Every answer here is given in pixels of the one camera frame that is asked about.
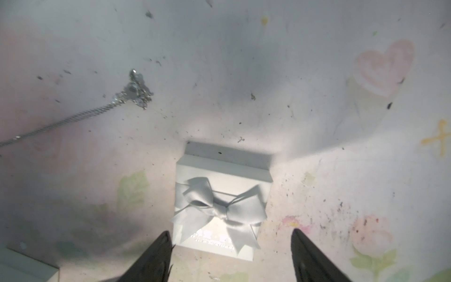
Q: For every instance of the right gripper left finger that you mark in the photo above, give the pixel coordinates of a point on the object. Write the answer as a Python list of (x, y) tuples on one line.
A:
[(154, 264)]

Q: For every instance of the white bow box lid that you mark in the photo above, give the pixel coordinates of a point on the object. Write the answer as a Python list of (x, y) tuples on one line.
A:
[(221, 195)]

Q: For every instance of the white jewelry box base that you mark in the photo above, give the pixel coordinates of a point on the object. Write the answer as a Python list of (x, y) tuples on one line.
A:
[(16, 267)]

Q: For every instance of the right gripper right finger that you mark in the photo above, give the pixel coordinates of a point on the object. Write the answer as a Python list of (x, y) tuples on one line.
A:
[(310, 263)]

